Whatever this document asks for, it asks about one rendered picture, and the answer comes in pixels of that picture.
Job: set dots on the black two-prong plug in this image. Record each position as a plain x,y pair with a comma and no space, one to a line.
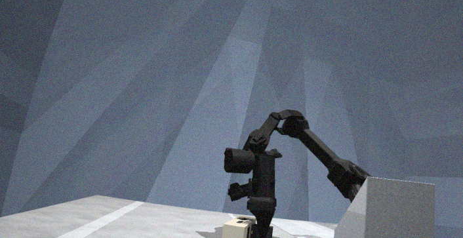
255,232

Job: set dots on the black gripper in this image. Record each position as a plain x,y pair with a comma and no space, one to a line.
263,203

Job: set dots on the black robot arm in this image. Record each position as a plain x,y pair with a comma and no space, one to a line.
344,174

